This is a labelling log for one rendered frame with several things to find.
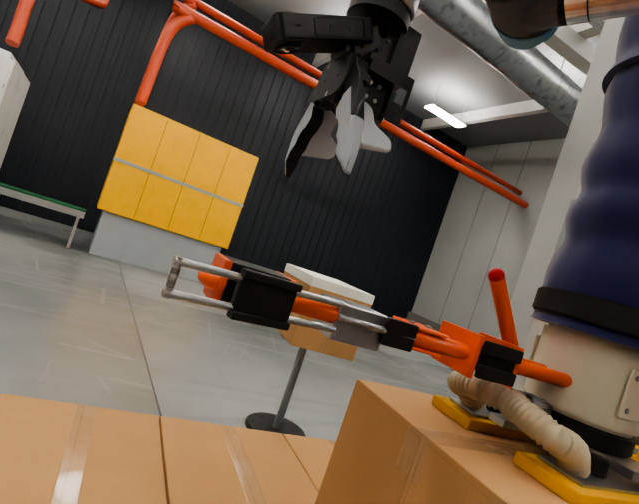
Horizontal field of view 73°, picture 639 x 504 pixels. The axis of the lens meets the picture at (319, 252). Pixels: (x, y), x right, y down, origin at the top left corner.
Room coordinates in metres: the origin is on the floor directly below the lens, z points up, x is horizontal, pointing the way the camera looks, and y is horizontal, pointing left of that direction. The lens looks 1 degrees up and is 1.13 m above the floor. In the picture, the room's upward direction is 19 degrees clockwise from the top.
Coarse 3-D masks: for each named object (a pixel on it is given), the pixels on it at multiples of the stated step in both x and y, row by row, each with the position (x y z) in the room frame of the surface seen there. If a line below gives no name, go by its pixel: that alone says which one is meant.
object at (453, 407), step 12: (444, 408) 0.75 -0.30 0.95; (456, 408) 0.73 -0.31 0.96; (468, 408) 0.74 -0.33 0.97; (492, 408) 0.77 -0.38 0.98; (456, 420) 0.72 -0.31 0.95; (468, 420) 0.70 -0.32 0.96; (480, 420) 0.71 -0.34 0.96; (492, 432) 0.72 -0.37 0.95; (504, 432) 0.73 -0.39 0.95; (516, 432) 0.74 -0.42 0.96
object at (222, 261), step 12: (216, 252) 0.51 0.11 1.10; (216, 264) 0.48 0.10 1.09; (228, 264) 0.44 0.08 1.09; (240, 264) 0.45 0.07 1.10; (252, 264) 0.50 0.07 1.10; (276, 276) 0.47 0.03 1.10; (204, 288) 0.50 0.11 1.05; (216, 288) 0.44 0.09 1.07; (228, 288) 0.45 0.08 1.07; (228, 300) 0.45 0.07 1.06
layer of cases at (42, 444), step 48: (0, 432) 0.94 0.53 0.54; (48, 432) 1.00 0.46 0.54; (96, 432) 1.07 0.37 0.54; (144, 432) 1.14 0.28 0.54; (192, 432) 1.22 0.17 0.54; (240, 432) 1.32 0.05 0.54; (0, 480) 0.81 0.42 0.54; (48, 480) 0.85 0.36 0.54; (96, 480) 0.90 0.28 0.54; (144, 480) 0.95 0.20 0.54; (192, 480) 1.01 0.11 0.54; (240, 480) 1.07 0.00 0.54; (288, 480) 1.15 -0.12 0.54
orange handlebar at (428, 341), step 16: (224, 288) 0.45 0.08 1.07; (304, 304) 0.48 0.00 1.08; (320, 304) 0.49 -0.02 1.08; (416, 336) 0.54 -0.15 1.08; (432, 336) 0.56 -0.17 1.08; (448, 336) 0.62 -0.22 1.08; (432, 352) 0.56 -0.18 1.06; (448, 352) 0.57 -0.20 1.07; (464, 352) 0.57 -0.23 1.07; (528, 368) 0.62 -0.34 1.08; (544, 368) 0.64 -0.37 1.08; (560, 384) 0.65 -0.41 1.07
